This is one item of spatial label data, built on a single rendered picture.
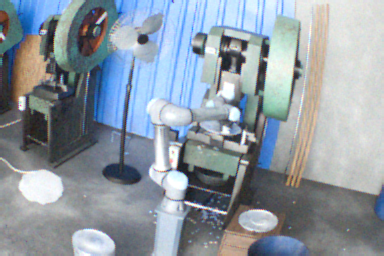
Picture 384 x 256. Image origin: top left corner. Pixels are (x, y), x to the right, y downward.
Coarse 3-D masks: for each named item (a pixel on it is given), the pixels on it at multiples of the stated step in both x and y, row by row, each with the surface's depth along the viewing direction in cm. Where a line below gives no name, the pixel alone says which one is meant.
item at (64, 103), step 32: (96, 0) 300; (64, 32) 280; (96, 32) 313; (64, 64) 302; (96, 64) 345; (32, 96) 336; (64, 96) 344; (32, 128) 362; (64, 128) 355; (64, 160) 354
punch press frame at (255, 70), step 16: (224, 32) 274; (240, 32) 270; (256, 48) 263; (208, 64) 278; (256, 64) 267; (208, 80) 282; (256, 80) 270; (208, 96) 317; (256, 96) 304; (256, 112) 310; (256, 128) 342; (192, 144) 288; (208, 144) 293; (192, 160) 290; (208, 160) 286; (224, 160) 282; (224, 176) 286; (208, 208) 297
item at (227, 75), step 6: (222, 72) 281; (228, 72) 280; (234, 72) 282; (240, 72) 285; (222, 78) 283; (228, 78) 281; (234, 78) 280; (222, 84) 284; (228, 84) 282; (234, 84) 281; (222, 90) 285; (234, 90) 282; (234, 96) 284; (234, 102) 285
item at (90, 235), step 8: (80, 232) 215; (88, 232) 218; (96, 232) 221; (80, 240) 207; (88, 240) 209; (96, 240) 212; (104, 240) 215; (112, 240) 217; (80, 248) 199; (88, 248) 201; (96, 248) 204; (104, 248) 207; (112, 248) 209
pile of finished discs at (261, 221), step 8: (240, 216) 255; (248, 216) 256; (256, 216) 255; (264, 216) 257; (272, 216) 259; (240, 224) 246; (248, 224) 245; (256, 224) 245; (264, 224) 246; (272, 224) 246
